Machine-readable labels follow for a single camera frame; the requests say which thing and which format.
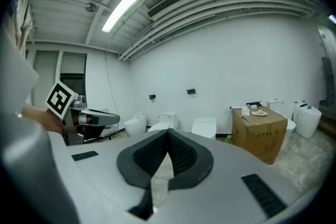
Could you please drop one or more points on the black metal rack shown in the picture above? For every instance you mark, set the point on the black metal rack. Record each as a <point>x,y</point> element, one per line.
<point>253,103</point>

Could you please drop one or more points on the small white box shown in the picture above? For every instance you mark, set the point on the small white box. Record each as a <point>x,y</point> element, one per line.
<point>253,106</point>

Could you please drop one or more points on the green bottle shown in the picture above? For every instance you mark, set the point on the green bottle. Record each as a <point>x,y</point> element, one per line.
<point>229,139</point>

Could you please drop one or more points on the person's left forearm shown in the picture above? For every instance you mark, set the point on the person's left forearm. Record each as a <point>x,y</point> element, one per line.
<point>39,118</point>

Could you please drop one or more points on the white toilet with flat tank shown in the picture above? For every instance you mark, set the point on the white toilet with flat tank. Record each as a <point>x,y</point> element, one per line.
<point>275,103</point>

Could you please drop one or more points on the round ceiling detector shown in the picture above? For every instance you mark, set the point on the round ceiling detector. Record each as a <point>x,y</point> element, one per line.
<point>91,7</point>

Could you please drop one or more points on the small black wall bracket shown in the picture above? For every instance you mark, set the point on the small black wall bracket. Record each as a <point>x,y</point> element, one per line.
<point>152,97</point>

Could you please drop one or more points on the black tall stand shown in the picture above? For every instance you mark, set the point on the black tall stand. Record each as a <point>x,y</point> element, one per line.
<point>329,81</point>

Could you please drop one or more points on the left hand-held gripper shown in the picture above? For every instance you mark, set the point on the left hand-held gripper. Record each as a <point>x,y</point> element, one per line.
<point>59,99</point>

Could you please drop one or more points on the plastic-wrapped white tube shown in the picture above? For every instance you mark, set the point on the plastic-wrapped white tube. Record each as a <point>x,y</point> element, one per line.
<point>236,107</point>

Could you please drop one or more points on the black wall paper holder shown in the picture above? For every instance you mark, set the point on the black wall paper holder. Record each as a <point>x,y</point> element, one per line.
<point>191,91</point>

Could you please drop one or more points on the white toilet with teal button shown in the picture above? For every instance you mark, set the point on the white toilet with teal button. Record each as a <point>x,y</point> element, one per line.
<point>307,120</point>

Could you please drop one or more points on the white ceiling air vent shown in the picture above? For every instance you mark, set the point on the white ceiling air vent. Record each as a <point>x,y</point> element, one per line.
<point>178,0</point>

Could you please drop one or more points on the white tankless toilet bowl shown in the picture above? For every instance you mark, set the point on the white tankless toilet bowl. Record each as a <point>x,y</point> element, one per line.
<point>203,134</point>

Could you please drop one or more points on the dark window with white frame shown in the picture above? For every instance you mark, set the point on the dark window with white frame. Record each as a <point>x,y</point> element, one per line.
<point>72,84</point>

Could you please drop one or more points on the brown wooden cabinet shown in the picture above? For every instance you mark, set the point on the brown wooden cabinet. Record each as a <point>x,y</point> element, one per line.
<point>328,123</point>

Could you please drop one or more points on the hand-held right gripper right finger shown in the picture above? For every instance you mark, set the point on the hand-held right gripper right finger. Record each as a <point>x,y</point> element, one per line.
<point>191,162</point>

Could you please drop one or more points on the white toilet with tall tank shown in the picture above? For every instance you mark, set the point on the white toilet with tall tank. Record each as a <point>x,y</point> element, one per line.
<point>168,118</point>

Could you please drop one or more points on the white ceiling pipe bundle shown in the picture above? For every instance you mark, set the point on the white ceiling pipe bundle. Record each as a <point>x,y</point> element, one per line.
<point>262,5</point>

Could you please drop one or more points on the beige t-shirt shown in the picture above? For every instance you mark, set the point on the beige t-shirt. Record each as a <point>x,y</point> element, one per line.
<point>21,15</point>

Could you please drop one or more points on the large cardboard box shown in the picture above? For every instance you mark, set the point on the large cardboard box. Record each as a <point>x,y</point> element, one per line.
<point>260,136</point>

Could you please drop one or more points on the long ceiling tube light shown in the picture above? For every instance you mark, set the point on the long ceiling tube light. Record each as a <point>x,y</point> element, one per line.
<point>122,9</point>
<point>333,19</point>

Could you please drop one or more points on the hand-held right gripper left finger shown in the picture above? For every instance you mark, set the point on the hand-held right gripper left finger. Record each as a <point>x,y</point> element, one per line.
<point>141,162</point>

